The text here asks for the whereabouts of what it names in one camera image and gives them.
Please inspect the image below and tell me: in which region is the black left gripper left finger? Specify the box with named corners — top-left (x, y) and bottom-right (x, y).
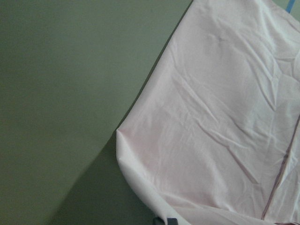
top-left (152, 217), bottom-right (163, 225)

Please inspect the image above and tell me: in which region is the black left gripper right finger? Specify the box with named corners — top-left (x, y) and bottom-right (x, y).
top-left (167, 218), bottom-right (178, 225)

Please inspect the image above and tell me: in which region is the pink t-shirt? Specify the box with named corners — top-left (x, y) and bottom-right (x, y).
top-left (116, 0), bottom-right (300, 225)

